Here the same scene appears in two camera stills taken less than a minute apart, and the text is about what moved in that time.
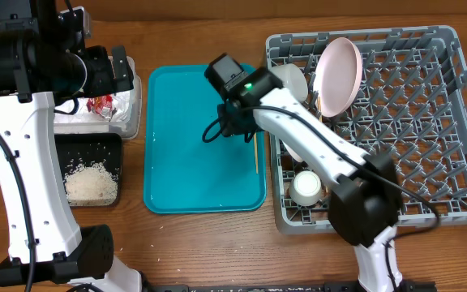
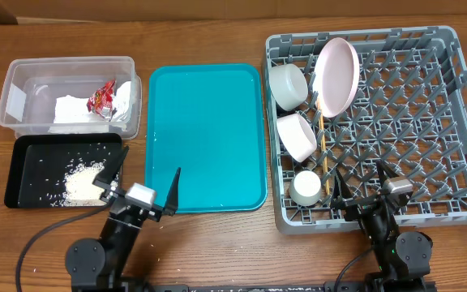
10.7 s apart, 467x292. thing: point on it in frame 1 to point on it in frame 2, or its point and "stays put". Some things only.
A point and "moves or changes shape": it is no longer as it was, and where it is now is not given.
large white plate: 337,76 stays put
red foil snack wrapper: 101,105 stays put
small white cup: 306,188 stays put
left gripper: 105,82 to 106,178
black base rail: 150,285 stays put
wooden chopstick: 255,153 moves or changes shape
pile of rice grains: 90,184 stays put
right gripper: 228,126 to 341,198
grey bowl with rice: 291,78 stays put
